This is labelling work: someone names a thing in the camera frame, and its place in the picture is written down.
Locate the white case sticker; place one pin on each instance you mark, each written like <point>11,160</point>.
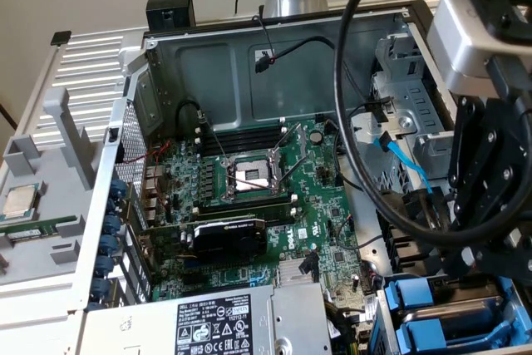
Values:
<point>266,52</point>

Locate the dark blue slot retainer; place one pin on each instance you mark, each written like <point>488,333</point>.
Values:
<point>113,206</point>
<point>119,188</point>
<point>105,267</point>
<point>100,289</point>
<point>111,225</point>
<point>109,245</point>

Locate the grey parts rack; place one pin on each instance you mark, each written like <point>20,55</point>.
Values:
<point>66,205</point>

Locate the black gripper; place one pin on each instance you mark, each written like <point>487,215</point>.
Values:
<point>494,172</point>

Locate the black graphics card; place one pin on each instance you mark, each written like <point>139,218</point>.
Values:
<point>228,240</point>

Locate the hard drive in blue caddy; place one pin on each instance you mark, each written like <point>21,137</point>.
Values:
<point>384,326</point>

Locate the black plastic latch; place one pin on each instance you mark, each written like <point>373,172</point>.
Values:
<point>380,111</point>

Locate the coin battery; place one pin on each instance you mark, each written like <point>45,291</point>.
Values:
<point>317,136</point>

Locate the silver CPU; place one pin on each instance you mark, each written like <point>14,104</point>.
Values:
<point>18,201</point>

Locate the CPU socket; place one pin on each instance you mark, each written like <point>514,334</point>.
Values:
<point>249,173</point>

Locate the black box bracket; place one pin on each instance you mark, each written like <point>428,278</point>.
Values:
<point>170,12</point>

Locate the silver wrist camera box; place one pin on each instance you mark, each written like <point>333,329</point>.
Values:
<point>457,39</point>

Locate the green RAM stick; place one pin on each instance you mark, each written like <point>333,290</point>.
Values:
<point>41,224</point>
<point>245,205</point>

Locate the white barcode tag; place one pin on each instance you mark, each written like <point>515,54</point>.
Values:
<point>370,309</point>

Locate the silver socket cover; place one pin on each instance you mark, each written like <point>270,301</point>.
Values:
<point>300,139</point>

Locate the green motherboard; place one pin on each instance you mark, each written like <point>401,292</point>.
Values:
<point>316,209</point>

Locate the silver power supply unit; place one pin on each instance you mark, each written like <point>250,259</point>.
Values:
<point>295,317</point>

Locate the thin locking lever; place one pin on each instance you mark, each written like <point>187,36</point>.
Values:
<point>216,141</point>
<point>296,169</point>

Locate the small black clip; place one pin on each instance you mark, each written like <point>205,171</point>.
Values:
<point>61,37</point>

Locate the black fan shroud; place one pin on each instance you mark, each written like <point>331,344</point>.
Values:
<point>399,249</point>

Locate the open PC case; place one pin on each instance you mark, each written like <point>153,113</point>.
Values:
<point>208,80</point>

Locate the empty blue disk carrier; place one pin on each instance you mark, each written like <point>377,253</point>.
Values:
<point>422,334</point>

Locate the silver heat sink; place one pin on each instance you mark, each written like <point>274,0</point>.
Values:
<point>289,272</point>

